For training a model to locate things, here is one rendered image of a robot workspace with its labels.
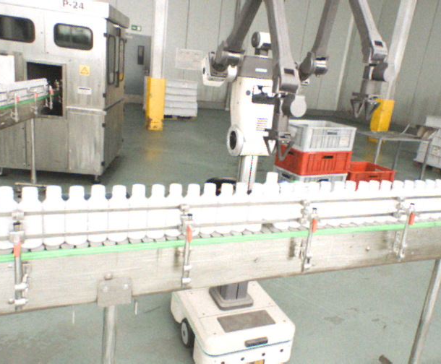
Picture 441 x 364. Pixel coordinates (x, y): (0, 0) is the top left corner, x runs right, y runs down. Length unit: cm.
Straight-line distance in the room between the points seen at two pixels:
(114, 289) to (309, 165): 267
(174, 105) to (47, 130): 614
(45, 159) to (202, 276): 393
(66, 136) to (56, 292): 379
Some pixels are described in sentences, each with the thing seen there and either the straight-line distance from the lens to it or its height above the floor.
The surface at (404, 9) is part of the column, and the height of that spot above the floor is 323.
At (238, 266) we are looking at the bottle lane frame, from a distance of 141.
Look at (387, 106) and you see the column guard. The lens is 1135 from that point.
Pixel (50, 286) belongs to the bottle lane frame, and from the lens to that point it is 127.
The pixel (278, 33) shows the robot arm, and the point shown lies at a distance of 143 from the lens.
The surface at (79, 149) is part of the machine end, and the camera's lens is 497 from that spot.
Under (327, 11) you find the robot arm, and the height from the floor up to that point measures 181.
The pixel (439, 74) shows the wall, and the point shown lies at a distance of 1381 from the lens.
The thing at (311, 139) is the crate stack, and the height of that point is 100.
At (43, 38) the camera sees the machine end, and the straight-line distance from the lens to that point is 494.
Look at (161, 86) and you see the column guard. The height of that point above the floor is 94.
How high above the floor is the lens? 155
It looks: 16 degrees down
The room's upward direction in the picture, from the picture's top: 7 degrees clockwise
